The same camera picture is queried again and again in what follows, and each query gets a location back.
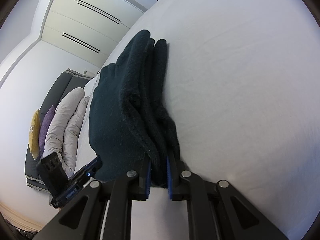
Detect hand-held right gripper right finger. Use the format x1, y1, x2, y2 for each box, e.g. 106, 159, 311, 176
166, 154, 288, 240

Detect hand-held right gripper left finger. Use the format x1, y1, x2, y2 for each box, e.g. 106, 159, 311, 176
32, 152, 152, 240

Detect dark green sweater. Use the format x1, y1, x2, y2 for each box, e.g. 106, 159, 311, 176
88, 29, 181, 188

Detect yellow pillow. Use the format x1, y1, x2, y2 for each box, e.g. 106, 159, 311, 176
29, 109, 42, 160

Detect purple pillow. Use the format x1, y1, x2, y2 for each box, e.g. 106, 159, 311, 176
38, 104, 56, 155

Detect folded pale grey duvet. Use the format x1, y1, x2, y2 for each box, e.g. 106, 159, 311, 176
44, 87, 90, 174

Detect grey padded headboard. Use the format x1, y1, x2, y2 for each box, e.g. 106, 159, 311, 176
24, 69, 97, 193

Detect bed with white sheet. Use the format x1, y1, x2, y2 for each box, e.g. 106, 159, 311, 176
75, 0, 320, 240

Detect white wardrobe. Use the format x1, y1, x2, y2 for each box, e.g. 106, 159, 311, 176
40, 0, 160, 68

